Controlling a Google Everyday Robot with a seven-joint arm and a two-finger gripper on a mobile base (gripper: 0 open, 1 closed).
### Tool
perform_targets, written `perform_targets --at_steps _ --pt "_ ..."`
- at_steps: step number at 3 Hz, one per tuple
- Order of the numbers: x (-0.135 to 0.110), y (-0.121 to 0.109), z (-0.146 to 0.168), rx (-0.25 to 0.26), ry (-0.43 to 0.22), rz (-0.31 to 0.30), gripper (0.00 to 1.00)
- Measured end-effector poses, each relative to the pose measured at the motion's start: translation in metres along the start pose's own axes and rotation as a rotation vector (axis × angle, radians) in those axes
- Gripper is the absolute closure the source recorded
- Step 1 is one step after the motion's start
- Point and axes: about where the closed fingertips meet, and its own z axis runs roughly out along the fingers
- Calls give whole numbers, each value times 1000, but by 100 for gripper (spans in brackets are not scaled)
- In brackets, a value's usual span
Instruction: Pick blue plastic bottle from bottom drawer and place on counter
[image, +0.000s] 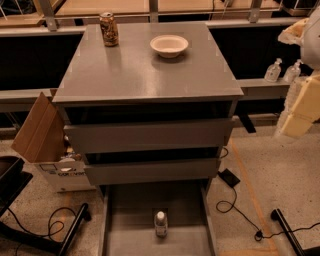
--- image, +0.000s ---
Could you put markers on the clear plastic water bottle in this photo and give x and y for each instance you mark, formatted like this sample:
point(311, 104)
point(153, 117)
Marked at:
point(161, 224)

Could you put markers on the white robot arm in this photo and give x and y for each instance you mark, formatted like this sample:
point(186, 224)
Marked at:
point(302, 103)

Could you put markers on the grey drawer cabinet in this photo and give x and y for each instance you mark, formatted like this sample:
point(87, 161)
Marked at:
point(131, 83)

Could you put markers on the grey middle drawer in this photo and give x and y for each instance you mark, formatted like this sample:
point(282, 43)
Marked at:
point(142, 172)

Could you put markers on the grey top drawer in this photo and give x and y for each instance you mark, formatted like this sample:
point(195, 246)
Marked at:
point(125, 137)

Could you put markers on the grey open bottom drawer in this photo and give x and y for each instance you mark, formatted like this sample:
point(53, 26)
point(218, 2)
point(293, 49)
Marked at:
point(128, 226)

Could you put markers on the left clear pump bottle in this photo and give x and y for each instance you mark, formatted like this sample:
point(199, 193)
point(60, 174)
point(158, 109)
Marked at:
point(273, 71)

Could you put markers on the clear pump bottle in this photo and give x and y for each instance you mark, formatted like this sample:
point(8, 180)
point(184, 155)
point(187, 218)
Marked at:
point(273, 71)
point(292, 72)

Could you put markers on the right clear pump bottle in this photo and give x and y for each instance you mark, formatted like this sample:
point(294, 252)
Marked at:
point(292, 72)

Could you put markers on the white paper bowl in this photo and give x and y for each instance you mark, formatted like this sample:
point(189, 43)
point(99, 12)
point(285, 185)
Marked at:
point(169, 46)

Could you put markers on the black power adapter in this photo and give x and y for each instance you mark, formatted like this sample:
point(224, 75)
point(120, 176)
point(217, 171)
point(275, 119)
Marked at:
point(229, 178)

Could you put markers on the open cardboard box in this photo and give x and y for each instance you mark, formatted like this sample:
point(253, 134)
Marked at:
point(41, 141)

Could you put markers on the gold patterned drink can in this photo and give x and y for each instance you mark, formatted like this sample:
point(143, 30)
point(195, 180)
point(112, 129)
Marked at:
point(109, 29)

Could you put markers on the black stand leg right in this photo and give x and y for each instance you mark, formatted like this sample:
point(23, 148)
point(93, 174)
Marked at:
point(276, 215)

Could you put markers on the black stand leg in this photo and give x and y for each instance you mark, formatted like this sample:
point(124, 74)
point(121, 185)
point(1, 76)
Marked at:
point(276, 215)
point(46, 242)

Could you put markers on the black stand leg left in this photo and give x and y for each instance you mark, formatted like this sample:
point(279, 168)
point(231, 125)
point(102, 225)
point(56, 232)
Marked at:
point(46, 242)

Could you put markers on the black bin left edge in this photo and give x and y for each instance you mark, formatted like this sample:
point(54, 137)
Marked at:
point(13, 179)

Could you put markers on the metal railing frame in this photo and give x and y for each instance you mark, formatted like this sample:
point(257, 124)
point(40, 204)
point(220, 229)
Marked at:
point(57, 16)

